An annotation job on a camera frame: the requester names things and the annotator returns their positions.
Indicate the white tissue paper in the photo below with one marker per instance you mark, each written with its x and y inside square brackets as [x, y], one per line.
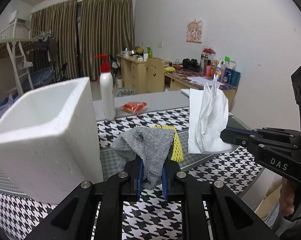
[208, 117]

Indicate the white metal bunk bed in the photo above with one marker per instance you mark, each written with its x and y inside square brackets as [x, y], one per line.
[28, 58]

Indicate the white air conditioner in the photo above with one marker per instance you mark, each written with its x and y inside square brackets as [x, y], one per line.
[15, 19]

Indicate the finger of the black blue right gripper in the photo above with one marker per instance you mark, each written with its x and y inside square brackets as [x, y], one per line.
[239, 137]

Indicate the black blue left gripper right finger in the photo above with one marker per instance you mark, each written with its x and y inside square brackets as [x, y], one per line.
[170, 190]

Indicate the black folding chair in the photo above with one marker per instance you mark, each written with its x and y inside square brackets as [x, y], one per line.
[62, 74]

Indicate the white styrofoam box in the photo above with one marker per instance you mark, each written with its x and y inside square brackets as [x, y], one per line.
[49, 141]

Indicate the brown curtains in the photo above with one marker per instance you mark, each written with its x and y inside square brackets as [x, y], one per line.
[86, 29]

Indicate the anime wall picture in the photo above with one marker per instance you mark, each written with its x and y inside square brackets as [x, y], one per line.
[194, 31]

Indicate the red lid thermos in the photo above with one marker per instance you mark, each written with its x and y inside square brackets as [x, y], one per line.
[207, 56]

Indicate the black headphones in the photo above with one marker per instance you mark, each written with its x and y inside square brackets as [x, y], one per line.
[192, 64]

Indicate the wooden smiley chair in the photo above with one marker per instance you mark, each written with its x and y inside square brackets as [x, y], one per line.
[155, 75]

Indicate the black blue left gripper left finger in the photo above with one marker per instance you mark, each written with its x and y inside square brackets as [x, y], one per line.
[135, 170]

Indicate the yellow sponge cloth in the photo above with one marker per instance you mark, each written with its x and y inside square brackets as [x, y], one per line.
[177, 153]

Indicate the blue toiletry bottles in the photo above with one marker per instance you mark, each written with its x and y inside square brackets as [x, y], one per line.
[231, 77]

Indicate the blue plaid blanket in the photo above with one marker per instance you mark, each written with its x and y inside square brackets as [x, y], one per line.
[7, 103]

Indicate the light wooden desk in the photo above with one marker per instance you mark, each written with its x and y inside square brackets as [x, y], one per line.
[134, 75]

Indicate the grey knitted cloth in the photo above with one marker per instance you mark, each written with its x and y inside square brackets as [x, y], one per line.
[152, 145]

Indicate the white red pump bottle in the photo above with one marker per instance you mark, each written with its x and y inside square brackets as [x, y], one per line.
[106, 87]

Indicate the person's hand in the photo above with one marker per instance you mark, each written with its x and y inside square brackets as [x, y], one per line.
[287, 197]

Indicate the houndstooth patterned mat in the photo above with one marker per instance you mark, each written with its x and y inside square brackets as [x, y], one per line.
[152, 214]

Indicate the green spray bottle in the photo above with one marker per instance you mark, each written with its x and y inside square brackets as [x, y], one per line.
[150, 53]

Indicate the orange snack packet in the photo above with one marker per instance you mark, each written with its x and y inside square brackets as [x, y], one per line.
[134, 107]

